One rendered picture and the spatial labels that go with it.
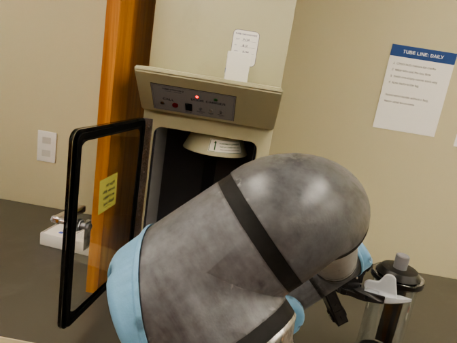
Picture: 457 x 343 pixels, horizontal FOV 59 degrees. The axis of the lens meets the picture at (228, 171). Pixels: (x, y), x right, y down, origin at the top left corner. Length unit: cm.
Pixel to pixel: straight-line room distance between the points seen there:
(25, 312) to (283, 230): 83
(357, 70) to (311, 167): 112
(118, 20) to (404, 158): 104
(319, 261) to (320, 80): 113
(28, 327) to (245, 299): 74
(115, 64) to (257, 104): 32
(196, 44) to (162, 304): 76
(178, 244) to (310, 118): 115
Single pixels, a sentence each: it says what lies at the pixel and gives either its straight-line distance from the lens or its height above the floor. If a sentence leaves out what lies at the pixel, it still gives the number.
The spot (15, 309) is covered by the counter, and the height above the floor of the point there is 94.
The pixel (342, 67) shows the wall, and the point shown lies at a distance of 144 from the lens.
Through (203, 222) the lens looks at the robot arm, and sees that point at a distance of 32.
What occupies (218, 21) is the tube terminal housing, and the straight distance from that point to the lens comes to 100.
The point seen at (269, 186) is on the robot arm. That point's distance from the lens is 32.
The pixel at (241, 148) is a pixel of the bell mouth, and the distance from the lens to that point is 106.
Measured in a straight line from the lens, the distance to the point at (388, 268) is 94.
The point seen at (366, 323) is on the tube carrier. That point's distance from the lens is 99.
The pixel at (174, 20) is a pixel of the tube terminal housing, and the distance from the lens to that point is 101.
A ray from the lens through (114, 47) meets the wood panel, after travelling 95.
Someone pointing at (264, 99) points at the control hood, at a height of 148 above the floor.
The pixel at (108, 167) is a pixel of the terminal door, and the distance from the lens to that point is 88.
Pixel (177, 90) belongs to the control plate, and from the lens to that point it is 92.
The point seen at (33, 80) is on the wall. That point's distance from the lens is 163.
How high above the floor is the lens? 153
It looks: 14 degrees down
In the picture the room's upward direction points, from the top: 9 degrees clockwise
